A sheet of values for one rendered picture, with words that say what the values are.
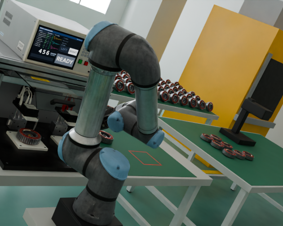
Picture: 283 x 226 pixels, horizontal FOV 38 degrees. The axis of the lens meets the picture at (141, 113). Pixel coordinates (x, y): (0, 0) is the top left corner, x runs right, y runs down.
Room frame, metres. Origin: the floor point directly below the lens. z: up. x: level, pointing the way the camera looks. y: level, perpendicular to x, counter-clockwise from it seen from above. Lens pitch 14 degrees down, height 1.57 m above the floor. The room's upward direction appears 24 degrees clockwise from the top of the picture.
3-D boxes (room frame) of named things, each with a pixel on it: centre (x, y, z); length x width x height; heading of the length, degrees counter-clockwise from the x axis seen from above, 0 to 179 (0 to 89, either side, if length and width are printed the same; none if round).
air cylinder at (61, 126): (2.06, 0.37, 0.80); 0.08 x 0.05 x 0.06; 136
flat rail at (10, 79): (1.94, 0.43, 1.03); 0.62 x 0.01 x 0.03; 136
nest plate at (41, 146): (1.78, 0.44, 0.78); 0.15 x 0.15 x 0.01; 46
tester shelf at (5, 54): (2.09, 0.58, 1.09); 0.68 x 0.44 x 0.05; 136
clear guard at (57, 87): (1.79, 0.44, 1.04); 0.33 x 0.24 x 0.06; 46
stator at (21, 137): (1.78, 0.44, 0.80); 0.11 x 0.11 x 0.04
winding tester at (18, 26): (2.10, 0.58, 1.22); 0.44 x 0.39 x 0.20; 136
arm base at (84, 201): (1.31, 0.01, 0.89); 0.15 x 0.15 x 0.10
